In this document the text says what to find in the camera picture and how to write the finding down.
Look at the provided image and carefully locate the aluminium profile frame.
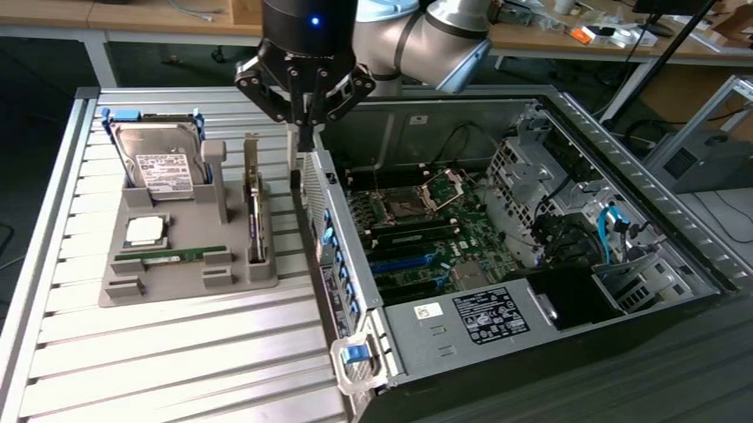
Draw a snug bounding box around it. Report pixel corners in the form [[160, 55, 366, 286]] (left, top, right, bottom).
[[693, 73, 753, 133]]

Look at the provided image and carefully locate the blue expansion slot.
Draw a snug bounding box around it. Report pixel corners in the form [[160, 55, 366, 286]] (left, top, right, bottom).
[[368, 253, 440, 274]]

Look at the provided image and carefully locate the green motherboard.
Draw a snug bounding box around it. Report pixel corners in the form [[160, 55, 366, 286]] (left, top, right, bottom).
[[343, 174, 530, 305]]

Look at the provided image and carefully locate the green RAM stick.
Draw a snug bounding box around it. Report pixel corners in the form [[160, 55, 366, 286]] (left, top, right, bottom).
[[113, 245, 228, 265]]

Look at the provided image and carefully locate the CPU with silver lid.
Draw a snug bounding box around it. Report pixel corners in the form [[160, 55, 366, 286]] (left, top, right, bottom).
[[123, 215, 173, 249]]

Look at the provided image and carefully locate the graphics card with metal bracket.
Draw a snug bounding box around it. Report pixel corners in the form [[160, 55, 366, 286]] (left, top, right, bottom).
[[243, 131, 272, 266]]

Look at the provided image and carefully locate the black wire bundle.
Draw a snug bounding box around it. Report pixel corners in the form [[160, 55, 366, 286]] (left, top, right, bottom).
[[526, 211, 599, 268]]

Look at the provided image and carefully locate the black slanted pole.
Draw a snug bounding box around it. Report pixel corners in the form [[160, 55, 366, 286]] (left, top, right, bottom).
[[598, 0, 719, 131]]

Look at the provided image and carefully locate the installed RAM stick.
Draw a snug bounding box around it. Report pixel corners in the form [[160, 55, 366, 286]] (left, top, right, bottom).
[[368, 227, 460, 251]]

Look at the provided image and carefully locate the open socket cover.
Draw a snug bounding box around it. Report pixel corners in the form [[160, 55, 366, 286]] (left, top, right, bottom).
[[418, 168, 471, 211]]

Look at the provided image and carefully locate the wooden desk with clutter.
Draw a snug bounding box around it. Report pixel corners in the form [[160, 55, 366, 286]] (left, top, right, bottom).
[[484, 0, 753, 89]]

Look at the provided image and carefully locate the hard disk in blue caddy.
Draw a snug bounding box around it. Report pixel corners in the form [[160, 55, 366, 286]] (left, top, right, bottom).
[[100, 107, 213, 202]]

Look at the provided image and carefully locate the blue wire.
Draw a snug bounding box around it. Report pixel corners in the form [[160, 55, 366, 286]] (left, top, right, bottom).
[[596, 204, 630, 265]]

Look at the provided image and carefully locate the open PC case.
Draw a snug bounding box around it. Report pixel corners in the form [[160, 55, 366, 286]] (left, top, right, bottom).
[[285, 85, 743, 423]]

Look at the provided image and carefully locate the folded brown cardboard piece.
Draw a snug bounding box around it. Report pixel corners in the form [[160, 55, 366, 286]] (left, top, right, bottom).
[[709, 2, 753, 49]]

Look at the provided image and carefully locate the black monitor stand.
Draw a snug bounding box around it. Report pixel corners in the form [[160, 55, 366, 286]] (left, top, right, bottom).
[[631, 0, 677, 37]]

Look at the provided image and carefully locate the silver perforated drive cage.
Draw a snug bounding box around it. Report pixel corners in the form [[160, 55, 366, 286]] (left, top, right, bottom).
[[487, 131, 595, 248]]

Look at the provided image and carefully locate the grey parts rack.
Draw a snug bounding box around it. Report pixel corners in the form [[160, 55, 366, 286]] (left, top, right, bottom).
[[96, 139, 281, 308]]

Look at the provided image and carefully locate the CPU socket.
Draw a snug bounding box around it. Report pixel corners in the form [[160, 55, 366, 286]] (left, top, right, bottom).
[[375, 187, 431, 224]]

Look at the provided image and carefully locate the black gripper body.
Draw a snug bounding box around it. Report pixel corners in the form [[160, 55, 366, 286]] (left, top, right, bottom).
[[256, 0, 359, 76]]

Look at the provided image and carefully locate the grey power supply unit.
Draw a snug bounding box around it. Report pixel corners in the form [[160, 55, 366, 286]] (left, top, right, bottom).
[[380, 281, 559, 385]]

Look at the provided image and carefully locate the small white box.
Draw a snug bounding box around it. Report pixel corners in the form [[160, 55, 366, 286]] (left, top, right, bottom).
[[609, 26, 659, 48]]

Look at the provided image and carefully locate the grey computer tower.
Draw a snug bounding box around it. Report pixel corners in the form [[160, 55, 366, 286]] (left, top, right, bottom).
[[643, 127, 753, 195]]

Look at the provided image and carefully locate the silver disk bay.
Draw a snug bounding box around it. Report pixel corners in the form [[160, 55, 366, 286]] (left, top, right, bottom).
[[592, 255, 722, 315]]

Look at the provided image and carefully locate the plain cardboard box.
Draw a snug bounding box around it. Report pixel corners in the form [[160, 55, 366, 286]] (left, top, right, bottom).
[[228, 0, 264, 26]]

